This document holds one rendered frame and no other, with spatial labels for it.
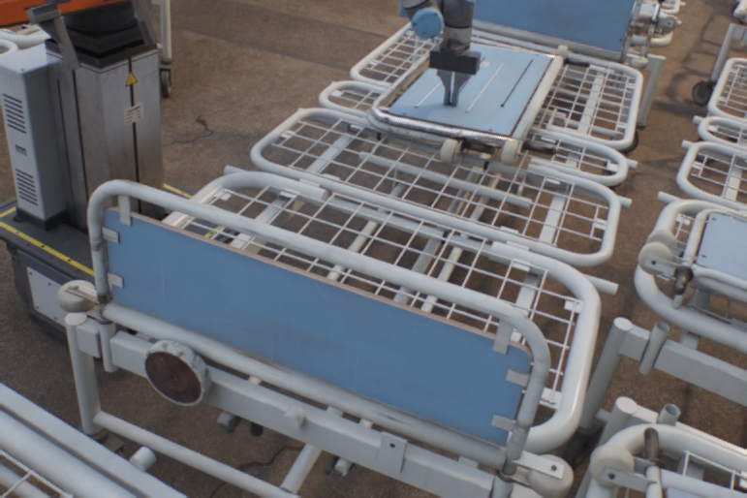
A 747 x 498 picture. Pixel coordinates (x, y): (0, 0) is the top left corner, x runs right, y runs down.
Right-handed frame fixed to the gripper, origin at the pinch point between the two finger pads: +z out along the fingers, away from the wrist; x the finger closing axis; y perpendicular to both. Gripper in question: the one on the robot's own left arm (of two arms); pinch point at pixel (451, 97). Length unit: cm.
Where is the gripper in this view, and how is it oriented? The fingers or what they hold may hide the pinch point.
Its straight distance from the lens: 202.2
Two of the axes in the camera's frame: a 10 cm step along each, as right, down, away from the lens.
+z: -0.4, 8.6, 5.0
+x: -9.4, -2.0, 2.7
